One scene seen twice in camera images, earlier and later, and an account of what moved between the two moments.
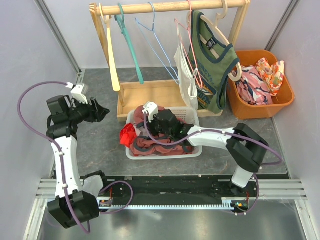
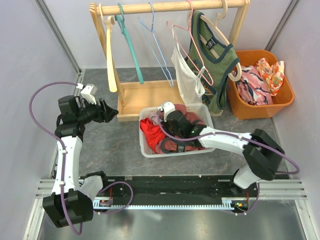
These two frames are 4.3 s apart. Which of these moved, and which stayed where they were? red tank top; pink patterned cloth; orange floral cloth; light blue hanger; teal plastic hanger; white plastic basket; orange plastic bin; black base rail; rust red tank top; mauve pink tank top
Moved: light blue hanger; white plastic basket; mauve pink tank top; rust red tank top; red tank top
Stayed: orange plastic bin; pink patterned cloth; black base rail; orange floral cloth; teal plastic hanger
